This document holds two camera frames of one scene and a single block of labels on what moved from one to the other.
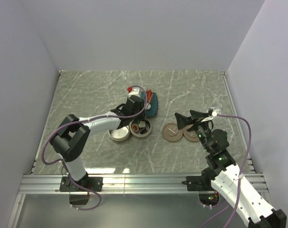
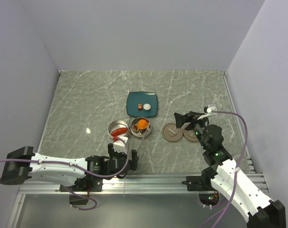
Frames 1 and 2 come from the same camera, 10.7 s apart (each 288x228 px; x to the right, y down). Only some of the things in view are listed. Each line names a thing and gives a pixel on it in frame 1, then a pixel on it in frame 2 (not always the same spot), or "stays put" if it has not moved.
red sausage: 149,95 -> 118,131
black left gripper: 142,107 -> 134,159
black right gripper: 182,120 stays put
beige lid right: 191,136 stays put
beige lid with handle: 171,132 stays put
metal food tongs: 147,104 -> 144,132
